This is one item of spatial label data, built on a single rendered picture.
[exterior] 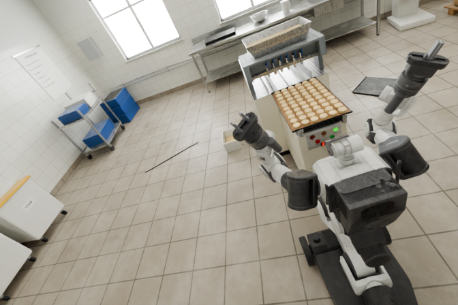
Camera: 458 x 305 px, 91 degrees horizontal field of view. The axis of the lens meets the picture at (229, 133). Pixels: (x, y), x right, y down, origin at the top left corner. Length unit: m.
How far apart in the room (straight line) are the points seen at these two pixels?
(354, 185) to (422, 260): 1.20
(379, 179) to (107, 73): 5.83
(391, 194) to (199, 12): 4.71
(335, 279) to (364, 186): 0.96
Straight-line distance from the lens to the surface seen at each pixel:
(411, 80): 1.10
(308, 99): 1.83
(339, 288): 1.82
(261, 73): 2.16
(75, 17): 6.03
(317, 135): 1.66
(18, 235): 4.02
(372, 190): 0.98
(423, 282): 2.06
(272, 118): 2.35
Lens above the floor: 1.90
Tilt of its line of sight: 34 degrees down
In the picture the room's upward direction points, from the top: 25 degrees counter-clockwise
